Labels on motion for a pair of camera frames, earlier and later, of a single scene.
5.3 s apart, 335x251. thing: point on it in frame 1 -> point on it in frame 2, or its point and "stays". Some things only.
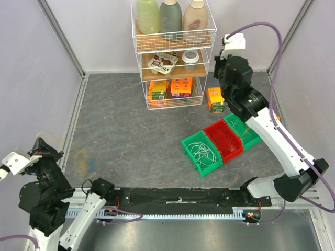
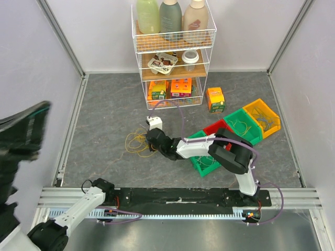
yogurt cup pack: [162, 63] stays
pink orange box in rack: [181, 88] stays
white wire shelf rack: [173, 41] stays
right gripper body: [220, 69] -> [153, 136]
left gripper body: [49, 159] -> [12, 151]
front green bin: [203, 155] stays
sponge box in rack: [157, 90] stays
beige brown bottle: [196, 23] stays
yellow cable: [82, 165] -> [136, 141]
